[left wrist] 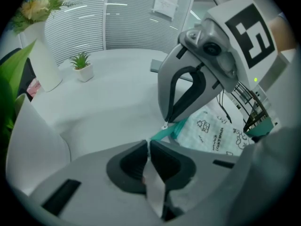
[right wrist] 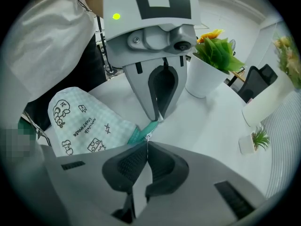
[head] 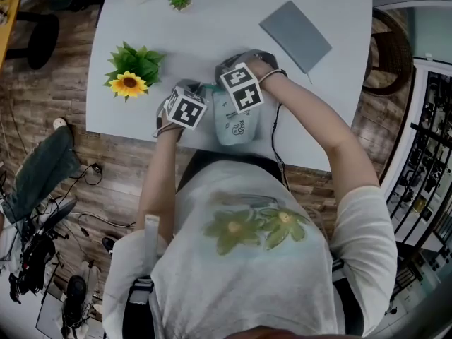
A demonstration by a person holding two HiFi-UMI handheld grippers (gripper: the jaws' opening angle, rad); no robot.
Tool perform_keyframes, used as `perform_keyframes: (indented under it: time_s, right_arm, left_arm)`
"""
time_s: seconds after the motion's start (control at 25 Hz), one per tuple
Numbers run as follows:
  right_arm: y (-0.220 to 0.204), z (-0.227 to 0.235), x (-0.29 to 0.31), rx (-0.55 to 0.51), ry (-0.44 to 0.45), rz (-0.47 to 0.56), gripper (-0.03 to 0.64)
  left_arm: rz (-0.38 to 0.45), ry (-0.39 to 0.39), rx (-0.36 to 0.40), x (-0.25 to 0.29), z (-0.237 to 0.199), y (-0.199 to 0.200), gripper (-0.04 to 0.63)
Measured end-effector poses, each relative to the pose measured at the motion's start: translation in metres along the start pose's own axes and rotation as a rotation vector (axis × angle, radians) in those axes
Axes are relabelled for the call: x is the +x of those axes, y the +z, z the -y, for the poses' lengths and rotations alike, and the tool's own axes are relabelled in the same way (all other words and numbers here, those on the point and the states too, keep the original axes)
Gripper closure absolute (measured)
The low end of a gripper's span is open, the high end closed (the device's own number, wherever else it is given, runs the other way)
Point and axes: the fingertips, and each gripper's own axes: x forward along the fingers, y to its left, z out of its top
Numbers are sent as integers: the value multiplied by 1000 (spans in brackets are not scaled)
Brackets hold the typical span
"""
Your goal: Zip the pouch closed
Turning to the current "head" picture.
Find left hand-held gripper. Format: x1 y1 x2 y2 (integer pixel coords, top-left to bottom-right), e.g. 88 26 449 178
155 78 209 136

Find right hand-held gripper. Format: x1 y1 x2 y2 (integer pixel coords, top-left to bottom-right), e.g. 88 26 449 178
214 49 288 114

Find mint green pouch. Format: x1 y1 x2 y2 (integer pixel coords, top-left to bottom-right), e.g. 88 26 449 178
203 82 262 146

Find person's right forearm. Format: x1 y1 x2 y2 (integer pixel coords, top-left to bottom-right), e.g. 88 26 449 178
259 71 381 201

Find person's left forearm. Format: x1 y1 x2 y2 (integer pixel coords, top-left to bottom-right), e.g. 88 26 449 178
136 109 185 242

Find person's right hand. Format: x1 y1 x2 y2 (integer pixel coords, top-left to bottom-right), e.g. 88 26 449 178
247 59 279 84

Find potted artificial sunflower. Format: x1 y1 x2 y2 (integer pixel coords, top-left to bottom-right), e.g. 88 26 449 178
102 40 167 102

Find person's black trousers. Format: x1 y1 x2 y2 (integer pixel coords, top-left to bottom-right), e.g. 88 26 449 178
176 149 287 190

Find grey notebook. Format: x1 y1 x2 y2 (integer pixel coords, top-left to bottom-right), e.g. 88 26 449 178
258 0 333 84

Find brown wicker chair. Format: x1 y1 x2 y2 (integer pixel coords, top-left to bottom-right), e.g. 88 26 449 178
362 8 414 97

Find yellow table with black base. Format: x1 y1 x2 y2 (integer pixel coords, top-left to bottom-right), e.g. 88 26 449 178
0 0 60 71

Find person's white flower-print shirt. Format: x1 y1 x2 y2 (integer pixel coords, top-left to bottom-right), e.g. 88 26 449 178
101 159 398 339

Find black metal railing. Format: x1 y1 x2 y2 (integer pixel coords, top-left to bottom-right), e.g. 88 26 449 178
384 69 452 246

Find black tripod equipment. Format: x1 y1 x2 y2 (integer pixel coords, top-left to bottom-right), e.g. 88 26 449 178
6 198 78 303

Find beige wrist strap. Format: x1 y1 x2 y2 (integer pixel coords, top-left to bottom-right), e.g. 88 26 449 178
258 68 288 85

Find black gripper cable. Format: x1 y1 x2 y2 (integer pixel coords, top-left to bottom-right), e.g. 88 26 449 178
270 102 292 194

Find black floor cable with adapter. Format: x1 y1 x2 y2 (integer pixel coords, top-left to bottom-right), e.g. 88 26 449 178
69 162 104 190

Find white webbing strap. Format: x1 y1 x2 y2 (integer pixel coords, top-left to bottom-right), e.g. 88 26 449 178
144 214 160 278

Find black harness strap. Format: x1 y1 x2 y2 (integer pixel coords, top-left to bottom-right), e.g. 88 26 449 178
121 275 156 339
331 258 364 337

